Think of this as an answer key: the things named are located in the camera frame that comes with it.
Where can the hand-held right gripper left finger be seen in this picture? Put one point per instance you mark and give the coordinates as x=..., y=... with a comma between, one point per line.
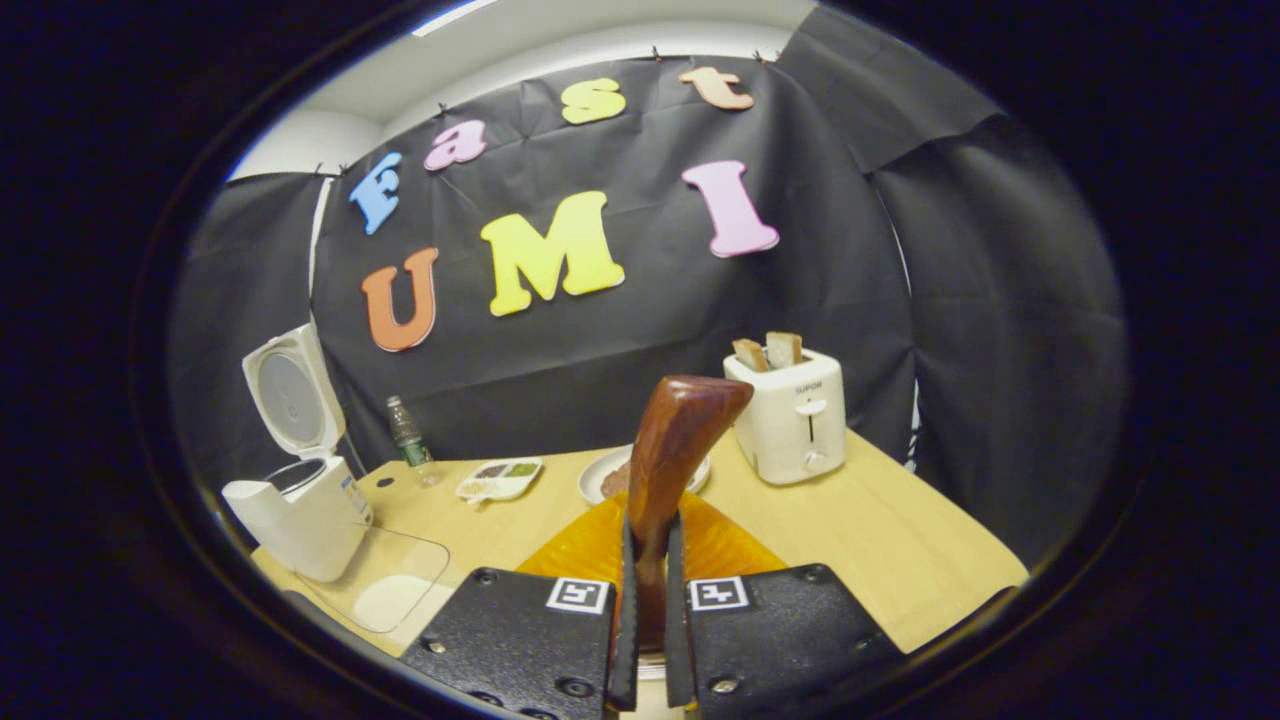
x=525, y=640

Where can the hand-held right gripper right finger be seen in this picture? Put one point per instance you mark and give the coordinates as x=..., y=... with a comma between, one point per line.
x=770, y=640

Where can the white rice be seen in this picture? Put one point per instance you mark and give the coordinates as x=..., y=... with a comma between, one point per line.
x=395, y=605

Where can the brown wooden spoon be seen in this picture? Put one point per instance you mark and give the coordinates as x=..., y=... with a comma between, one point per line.
x=675, y=450

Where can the white rice cooker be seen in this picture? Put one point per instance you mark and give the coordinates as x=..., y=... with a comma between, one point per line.
x=300, y=510

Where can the white divided grain dish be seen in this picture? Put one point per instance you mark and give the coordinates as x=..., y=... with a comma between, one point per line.
x=500, y=480

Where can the white round plate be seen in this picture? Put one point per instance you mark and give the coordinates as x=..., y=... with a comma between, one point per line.
x=595, y=480

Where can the brown meat piece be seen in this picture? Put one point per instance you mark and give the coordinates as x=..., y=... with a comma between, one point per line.
x=617, y=480

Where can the white toaster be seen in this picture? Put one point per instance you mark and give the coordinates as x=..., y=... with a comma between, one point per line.
x=785, y=430

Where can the clear plastic water bottle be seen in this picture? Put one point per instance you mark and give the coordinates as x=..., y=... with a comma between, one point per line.
x=412, y=445

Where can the toast slice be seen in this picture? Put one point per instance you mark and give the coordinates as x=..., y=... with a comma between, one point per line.
x=750, y=355
x=783, y=350

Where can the long ceiling light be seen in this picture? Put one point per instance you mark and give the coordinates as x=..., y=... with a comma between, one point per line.
x=455, y=15

